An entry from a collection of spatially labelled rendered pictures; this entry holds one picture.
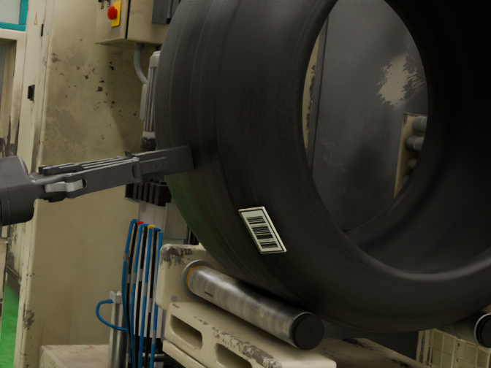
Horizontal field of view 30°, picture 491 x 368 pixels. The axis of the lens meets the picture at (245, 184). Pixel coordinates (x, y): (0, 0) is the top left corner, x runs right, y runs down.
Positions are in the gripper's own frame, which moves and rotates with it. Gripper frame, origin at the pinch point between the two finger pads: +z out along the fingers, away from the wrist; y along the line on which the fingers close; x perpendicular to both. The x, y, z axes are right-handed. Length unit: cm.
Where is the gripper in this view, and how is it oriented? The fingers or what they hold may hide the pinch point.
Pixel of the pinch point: (163, 162)
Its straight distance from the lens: 109.7
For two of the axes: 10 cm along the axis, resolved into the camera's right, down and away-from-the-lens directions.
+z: 9.0, -1.8, 4.1
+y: -4.3, -0.9, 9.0
